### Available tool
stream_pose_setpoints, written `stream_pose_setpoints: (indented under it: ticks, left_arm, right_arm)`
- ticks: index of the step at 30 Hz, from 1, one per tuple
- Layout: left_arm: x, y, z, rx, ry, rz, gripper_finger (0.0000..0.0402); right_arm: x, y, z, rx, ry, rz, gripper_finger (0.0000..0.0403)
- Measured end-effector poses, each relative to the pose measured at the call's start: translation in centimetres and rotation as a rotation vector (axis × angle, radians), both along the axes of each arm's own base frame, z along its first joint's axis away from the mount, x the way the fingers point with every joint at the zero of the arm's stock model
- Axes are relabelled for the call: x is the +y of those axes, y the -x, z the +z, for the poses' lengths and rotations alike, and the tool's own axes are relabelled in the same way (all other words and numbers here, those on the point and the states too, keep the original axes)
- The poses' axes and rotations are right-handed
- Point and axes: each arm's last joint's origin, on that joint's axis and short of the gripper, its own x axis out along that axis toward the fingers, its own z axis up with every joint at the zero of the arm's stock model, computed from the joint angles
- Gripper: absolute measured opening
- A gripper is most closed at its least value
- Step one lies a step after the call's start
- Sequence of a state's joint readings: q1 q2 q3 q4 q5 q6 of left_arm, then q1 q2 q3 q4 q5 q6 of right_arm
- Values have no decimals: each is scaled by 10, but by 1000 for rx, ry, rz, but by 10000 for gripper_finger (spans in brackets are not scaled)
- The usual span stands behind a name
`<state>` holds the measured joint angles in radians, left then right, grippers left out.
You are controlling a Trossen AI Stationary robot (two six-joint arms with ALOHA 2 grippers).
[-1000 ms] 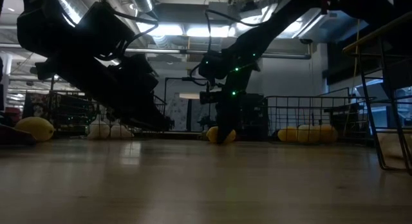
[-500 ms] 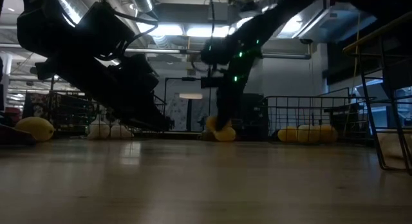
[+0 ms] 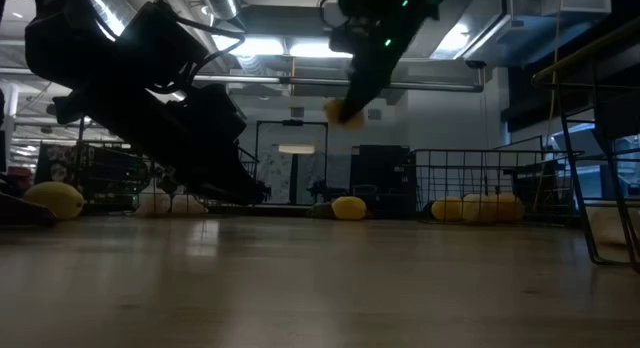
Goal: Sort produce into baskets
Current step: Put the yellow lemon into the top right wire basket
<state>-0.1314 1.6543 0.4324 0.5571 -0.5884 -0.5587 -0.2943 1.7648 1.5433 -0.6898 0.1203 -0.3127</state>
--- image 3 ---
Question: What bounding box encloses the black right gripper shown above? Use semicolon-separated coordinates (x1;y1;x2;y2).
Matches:
339;7;421;124

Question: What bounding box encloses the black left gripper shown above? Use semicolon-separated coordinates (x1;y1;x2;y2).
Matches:
52;85;271;205

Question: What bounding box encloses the white garlic bulb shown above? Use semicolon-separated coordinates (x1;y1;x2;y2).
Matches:
584;207;634;247
134;190;172;219

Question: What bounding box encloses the pale yellow lemon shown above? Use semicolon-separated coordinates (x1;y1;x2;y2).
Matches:
460;192;494;224

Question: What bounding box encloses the orange lemon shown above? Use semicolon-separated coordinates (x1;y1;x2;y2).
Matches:
489;191;526;223

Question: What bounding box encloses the grey horizontal ceiling pipe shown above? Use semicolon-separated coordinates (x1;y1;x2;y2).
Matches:
0;66;485;93

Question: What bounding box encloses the fluorescent ceiling light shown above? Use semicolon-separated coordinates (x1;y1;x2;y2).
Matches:
288;39;354;60
212;35;287;57

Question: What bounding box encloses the small white light panel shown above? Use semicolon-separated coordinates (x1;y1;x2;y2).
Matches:
277;143;317;156

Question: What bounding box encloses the black cabinet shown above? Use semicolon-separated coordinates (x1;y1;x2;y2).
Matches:
349;144;417;220

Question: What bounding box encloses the patterned black white panel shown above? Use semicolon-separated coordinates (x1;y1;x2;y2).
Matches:
37;143;84;187

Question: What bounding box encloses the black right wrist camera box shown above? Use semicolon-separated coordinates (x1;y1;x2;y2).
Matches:
329;23;360;55

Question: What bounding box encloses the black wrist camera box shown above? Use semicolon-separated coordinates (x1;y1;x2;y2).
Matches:
329;23;360;55
115;0;210;92

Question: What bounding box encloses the black metal gantry frame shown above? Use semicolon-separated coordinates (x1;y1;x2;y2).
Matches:
254;119;330;205

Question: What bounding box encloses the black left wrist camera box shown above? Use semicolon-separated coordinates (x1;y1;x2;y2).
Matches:
115;0;210;92

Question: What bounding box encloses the black camera cable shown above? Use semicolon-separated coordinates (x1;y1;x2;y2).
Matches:
169;15;247;89

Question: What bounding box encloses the white rectangular air duct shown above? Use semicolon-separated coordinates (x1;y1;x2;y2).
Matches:
432;0;614;69

